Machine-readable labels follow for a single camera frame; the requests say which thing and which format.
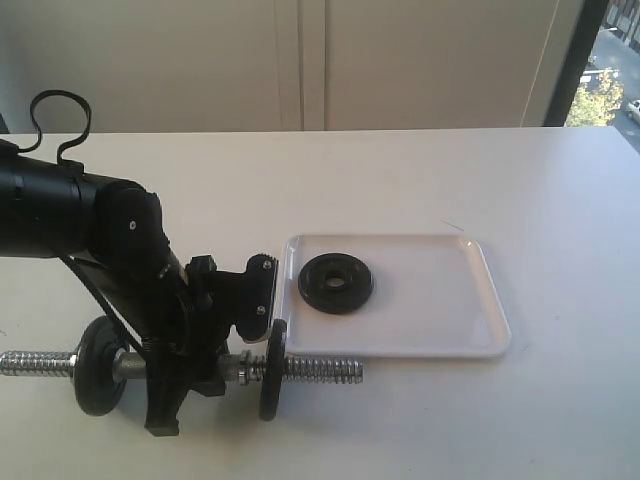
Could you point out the black weight plate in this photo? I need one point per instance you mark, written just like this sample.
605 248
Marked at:
273 372
335 283
97 392

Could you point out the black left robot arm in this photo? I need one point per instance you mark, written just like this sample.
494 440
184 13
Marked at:
109 233

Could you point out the chrome threaded dumbbell bar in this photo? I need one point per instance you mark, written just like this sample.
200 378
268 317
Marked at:
243 368

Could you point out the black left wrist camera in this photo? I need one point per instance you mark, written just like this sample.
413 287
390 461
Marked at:
245 300

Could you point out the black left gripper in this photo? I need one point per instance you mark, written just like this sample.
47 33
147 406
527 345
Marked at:
180 315

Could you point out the white parked car outside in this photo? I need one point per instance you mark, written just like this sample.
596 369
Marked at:
633 110

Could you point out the black window frame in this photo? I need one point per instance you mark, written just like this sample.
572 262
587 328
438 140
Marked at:
581 42

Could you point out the white plastic tray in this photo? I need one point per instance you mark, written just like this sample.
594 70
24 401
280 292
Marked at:
432 297

